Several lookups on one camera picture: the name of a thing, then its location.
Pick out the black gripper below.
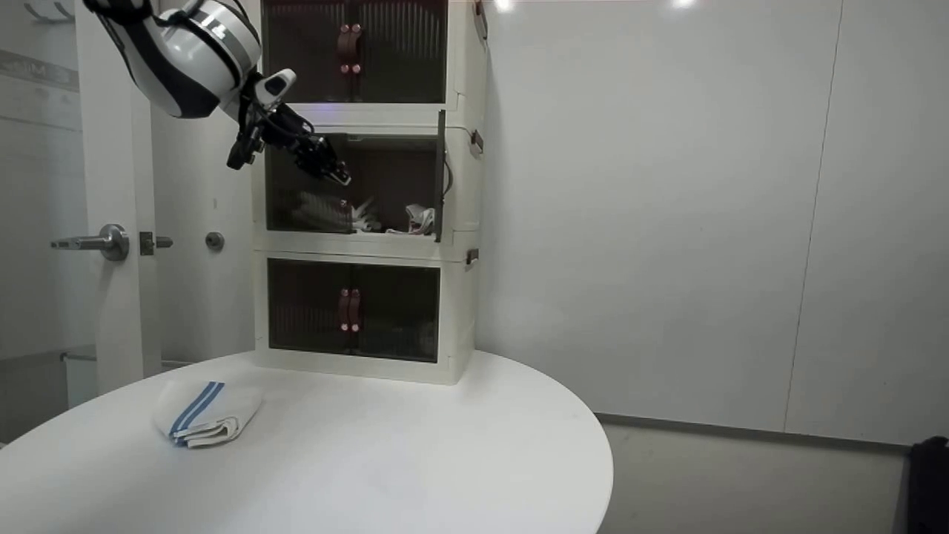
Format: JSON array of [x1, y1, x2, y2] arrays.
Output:
[[228, 67, 353, 188]]

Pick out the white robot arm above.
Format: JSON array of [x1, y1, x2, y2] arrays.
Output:
[[82, 0, 353, 188]]

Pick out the top smoked cabinet doors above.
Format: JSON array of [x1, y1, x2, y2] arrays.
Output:
[[260, 0, 446, 103]]

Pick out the smoked cabinet doors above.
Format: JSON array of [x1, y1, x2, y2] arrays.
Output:
[[260, 0, 446, 103], [267, 259, 437, 361]]

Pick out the white cloth in cabinet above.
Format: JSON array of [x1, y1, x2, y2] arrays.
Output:
[[343, 199, 437, 234]]

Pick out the white stacked cabinet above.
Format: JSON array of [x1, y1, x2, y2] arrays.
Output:
[[254, 0, 488, 382]]

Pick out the bottom smoked cabinet doors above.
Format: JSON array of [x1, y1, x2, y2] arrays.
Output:
[[267, 259, 437, 361]]

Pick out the round silver door knob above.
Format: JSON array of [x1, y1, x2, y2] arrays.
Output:
[[203, 231, 225, 251]]

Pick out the white towel with blue stripes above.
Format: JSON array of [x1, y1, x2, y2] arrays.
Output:
[[151, 379, 262, 452]]

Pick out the white round table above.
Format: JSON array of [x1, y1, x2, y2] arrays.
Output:
[[0, 352, 614, 534]]

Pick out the black object at floor corner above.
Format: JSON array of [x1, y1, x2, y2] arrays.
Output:
[[906, 435, 949, 534]]

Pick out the silver door lever handle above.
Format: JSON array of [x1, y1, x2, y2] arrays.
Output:
[[53, 223, 129, 263]]

